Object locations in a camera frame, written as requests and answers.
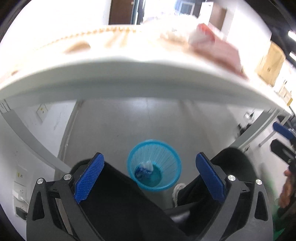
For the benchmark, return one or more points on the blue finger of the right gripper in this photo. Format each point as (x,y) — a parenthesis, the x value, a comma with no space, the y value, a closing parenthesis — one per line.
(288,133)

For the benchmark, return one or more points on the white wall socket panel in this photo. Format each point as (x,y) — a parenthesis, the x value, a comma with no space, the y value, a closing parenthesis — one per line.
(42,112)

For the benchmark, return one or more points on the blue plastic trash basket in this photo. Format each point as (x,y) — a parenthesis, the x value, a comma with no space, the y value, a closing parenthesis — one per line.
(166,162)

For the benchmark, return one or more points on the person's right hand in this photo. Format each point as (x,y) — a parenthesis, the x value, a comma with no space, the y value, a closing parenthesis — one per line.
(287,190)

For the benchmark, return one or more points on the blue plastic bag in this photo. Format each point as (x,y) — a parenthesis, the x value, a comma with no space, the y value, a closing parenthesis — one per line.
(141,173)

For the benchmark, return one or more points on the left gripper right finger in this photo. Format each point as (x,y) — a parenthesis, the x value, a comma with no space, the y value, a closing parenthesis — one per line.
(213,177)

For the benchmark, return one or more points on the red pink package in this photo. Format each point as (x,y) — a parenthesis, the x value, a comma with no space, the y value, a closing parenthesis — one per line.
(204,41)

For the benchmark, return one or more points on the cardboard box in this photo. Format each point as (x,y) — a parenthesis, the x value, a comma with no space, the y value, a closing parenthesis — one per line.
(271,64)

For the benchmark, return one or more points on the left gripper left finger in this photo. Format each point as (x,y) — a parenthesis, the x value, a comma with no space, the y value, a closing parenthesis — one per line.
(88,178)

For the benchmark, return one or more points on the white tissue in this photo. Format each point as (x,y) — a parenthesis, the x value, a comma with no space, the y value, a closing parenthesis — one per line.
(148,166)

